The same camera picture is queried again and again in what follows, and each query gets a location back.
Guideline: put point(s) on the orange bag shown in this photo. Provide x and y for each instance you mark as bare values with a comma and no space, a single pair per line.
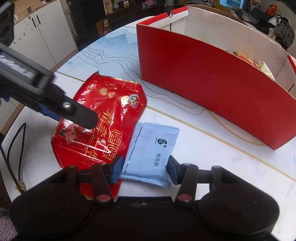
270,10

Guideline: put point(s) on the large red snack bag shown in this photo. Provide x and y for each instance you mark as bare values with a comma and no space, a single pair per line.
104,104

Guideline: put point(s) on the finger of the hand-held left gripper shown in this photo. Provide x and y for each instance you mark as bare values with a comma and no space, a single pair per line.
81,114

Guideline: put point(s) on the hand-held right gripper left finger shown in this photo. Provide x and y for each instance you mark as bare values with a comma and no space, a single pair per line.
115,172

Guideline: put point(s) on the white cabinet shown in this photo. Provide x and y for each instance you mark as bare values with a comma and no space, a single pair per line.
41,34

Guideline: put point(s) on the window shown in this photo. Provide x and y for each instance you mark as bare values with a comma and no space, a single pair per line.
231,3

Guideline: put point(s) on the pile of clothes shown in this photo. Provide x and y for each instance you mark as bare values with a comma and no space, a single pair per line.
283,30

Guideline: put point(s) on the pink toy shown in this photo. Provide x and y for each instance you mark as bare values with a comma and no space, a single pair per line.
150,2

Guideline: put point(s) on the white paper bag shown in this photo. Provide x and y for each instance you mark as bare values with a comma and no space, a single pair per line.
108,6

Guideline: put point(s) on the red cardboard box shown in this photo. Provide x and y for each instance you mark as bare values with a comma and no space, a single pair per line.
196,81

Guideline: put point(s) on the brown cardboard box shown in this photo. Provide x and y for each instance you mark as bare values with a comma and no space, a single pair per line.
103,27

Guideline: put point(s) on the blue snack packet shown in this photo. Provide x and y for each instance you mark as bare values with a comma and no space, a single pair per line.
150,148

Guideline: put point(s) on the dark red chips bag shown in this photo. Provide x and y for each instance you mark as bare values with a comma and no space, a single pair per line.
246,59

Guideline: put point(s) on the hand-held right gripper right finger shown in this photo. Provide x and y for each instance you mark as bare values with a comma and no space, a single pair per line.
172,172

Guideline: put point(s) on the dark television cabinet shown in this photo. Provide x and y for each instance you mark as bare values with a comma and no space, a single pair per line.
129,11

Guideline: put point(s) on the cream pyramid snack packet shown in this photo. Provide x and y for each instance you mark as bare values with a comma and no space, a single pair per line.
266,69

